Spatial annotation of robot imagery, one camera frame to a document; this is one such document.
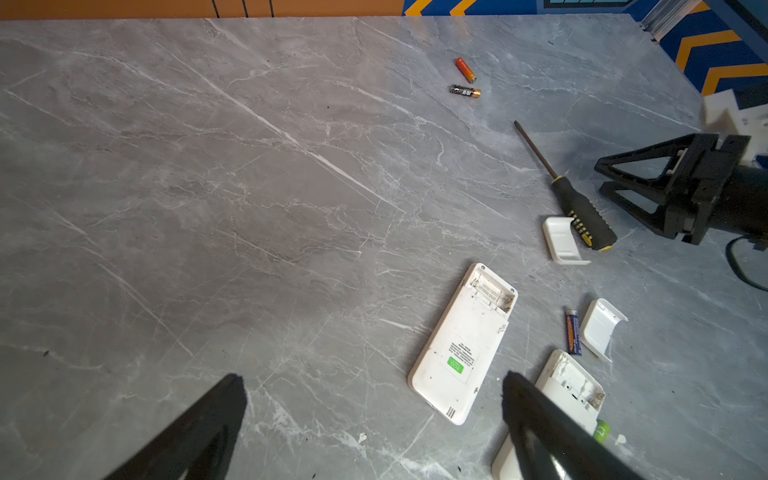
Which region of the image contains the blue orange battery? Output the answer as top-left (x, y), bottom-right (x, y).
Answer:
top-left (565, 309), bottom-right (582, 356)

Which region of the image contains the green battery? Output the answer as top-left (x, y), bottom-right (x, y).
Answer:
top-left (593, 419), bottom-right (611, 444)

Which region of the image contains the white battery cover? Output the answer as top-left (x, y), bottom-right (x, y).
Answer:
top-left (542, 216), bottom-right (591, 266)
top-left (580, 298), bottom-right (628, 363)

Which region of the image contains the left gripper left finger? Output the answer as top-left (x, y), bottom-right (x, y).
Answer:
top-left (108, 374), bottom-right (247, 479)

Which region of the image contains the black yellow screwdriver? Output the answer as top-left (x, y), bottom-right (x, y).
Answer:
top-left (513, 120), bottom-right (618, 251)

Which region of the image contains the red orange battery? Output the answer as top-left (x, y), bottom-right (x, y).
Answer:
top-left (455, 58), bottom-right (477, 84)

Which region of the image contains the right aluminium corner post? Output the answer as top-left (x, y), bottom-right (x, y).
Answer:
top-left (640, 0), bottom-right (701, 42)

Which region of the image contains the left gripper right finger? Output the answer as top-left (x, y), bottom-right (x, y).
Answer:
top-left (502, 371), bottom-right (640, 479)

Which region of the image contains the black gold battery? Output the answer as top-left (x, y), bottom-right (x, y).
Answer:
top-left (448, 84), bottom-right (482, 98)

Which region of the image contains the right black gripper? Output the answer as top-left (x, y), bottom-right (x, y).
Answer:
top-left (594, 133), bottom-right (767, 245)

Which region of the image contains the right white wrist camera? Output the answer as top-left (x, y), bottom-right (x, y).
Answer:
top-left (699, 84), bottom-right (767, 168)

